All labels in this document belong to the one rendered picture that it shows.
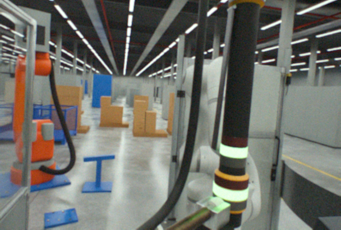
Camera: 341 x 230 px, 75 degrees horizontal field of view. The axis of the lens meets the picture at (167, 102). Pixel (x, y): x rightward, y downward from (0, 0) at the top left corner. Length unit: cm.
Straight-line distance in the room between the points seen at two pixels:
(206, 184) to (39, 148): 345
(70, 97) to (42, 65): 416
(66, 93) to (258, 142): 688
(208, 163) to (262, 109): 158
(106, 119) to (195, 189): 871
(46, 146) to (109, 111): 562
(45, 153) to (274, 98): 349
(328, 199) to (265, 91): 107
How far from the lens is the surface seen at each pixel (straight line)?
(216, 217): 28
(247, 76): 29
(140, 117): 787
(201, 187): 104
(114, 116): 957
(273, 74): 256
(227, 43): 29
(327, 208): 241
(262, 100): 249
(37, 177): 426
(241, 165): 30
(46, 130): 412
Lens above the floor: 167
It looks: 3 degrees down
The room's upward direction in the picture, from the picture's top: 4 degrees clockwise
